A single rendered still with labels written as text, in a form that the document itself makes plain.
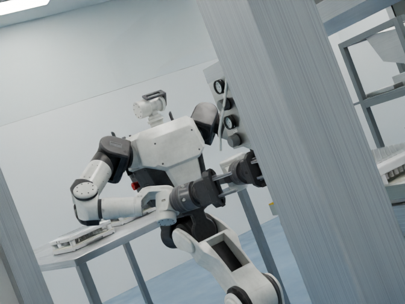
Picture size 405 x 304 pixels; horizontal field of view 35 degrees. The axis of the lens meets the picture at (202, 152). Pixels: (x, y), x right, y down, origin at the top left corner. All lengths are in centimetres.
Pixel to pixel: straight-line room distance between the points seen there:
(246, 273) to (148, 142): 58
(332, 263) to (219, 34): 19
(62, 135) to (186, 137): 424
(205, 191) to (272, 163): 150
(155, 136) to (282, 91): 187
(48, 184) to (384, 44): 340
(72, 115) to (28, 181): 81
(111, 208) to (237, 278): 52
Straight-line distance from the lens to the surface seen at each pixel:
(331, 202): 45
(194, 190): 198
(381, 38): 539
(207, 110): 249
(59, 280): 641
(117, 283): 659
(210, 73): 170
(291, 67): 45
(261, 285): 225
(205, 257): 231
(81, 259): 286
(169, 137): 232
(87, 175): 218
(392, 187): 139
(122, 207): 206
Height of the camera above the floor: 118
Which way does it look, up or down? 1 degrees down
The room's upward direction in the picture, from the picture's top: 21 degrees counter-clockwise
